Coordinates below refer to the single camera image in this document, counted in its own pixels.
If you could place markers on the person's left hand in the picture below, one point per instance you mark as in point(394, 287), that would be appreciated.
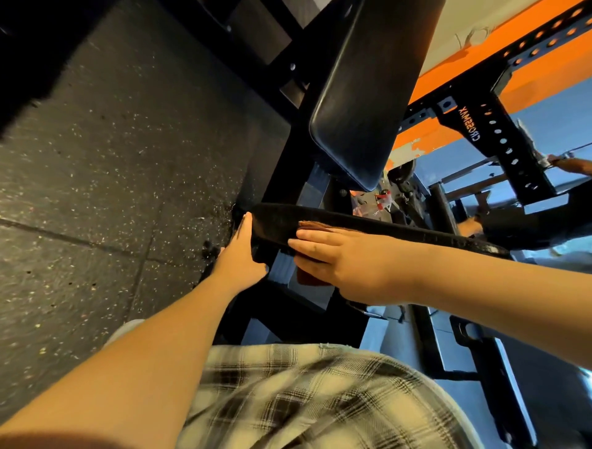
point(238, 263)

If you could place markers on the person's right hand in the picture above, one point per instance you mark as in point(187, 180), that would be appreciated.
point(365, 268)

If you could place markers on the person's left fingers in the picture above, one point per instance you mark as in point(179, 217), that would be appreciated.
point(245, 229)

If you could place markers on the person's right middle finger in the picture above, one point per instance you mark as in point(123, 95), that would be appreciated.
point(314, 266)

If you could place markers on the person's right little finger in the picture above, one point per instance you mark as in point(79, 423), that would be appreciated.
point(319, 233)

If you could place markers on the brown cleaning cloth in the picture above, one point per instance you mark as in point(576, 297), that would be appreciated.
point(309, 276)

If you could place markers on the person's right forearm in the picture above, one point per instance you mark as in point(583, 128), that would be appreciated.
point(499, 296)

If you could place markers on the person's left forearm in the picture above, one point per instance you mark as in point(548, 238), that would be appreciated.
point(138, 370)

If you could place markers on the small red white object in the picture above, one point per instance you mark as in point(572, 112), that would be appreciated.
point(383, 199)

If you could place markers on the plaid shirt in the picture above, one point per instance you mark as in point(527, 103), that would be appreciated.
point(323, 398)

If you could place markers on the black bench backrest pad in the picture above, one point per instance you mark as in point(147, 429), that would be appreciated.
point(365, 92)

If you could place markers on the silver barbell bar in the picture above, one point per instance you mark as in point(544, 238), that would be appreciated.
point(570, 151)

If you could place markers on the black metal bench frame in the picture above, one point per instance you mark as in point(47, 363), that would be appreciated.
point(289, 157)

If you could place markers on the black perforated rack frame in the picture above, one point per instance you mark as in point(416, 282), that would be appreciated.
point(499, 134)

